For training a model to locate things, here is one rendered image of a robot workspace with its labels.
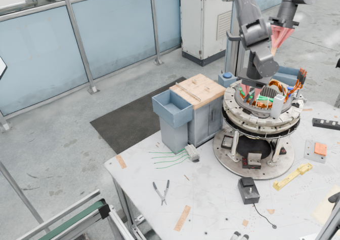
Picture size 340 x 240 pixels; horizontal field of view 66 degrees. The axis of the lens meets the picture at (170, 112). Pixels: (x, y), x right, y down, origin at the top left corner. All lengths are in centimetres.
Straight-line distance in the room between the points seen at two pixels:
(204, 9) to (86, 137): 195
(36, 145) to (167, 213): 194
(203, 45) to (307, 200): 255
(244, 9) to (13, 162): 243
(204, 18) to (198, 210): 255
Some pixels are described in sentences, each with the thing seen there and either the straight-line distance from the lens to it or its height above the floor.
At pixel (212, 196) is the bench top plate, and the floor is 78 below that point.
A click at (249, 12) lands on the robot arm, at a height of 151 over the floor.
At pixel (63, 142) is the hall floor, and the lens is 275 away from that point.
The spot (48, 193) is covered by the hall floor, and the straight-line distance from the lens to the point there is 239.
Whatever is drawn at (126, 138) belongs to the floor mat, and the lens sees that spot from 256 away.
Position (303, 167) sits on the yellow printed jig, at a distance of 134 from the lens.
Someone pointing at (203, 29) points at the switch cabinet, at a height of 51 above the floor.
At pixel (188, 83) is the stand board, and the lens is 129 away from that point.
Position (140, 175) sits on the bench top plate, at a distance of 126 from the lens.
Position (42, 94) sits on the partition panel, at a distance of 314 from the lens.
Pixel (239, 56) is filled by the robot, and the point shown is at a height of 105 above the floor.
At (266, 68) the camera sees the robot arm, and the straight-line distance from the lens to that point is 80.
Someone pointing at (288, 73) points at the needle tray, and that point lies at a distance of 151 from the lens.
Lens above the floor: 177
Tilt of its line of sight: 39 degrees down
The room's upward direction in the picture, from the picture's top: 4 degrees counter-clockwise
